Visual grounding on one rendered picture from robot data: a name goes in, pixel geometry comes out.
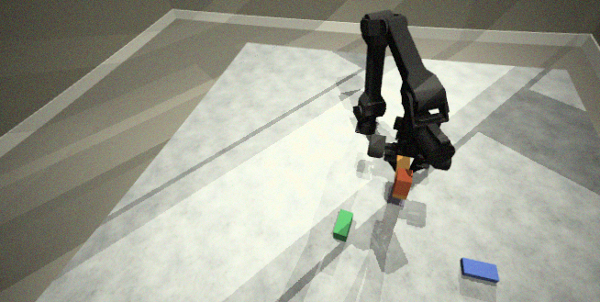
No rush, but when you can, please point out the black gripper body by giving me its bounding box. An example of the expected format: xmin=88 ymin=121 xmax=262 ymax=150
xmin=367 ymin=129 xmax=451 ymax=172

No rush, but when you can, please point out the blue flat bar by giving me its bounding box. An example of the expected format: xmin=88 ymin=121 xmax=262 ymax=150
xmin=461 ymin=257 xmax=500 ymax=284

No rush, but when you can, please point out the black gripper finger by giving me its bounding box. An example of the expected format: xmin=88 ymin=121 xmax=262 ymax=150
xmin=383 ymin=154 xmax=397 ymax=171
xmin=409 ymin=158 xmax=429 ymax=172

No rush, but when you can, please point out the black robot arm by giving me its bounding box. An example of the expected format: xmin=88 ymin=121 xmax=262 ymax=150
xmin=353 ymin=9 xmax=455 ymax=165

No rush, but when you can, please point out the green block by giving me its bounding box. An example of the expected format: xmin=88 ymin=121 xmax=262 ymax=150
xmin=333 ymin=209 xmax=353 ymax=242

